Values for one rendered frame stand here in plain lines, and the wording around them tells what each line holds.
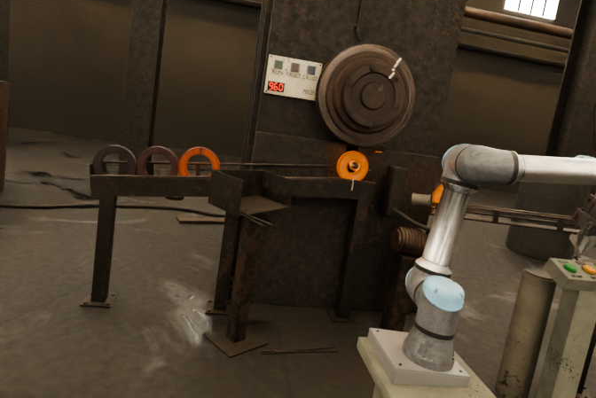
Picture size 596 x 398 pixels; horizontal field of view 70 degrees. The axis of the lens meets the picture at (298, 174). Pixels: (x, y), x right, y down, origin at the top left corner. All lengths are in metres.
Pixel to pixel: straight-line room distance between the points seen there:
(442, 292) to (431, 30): 1.44
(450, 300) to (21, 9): 8.29
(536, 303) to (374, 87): 1.08
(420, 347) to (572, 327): 0.67
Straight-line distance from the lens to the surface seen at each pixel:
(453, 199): 1.40
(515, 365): 2.02
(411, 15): 2.32
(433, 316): 1.33
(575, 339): 1.88
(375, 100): 1.96
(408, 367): 1.33
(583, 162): 1.42
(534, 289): 1.91
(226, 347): 1.89
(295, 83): 2.10
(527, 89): 10.08
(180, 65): 8.11
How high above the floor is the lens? 0.99
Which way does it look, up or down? 8 degrees down
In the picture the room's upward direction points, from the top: 9 degrees clockwise
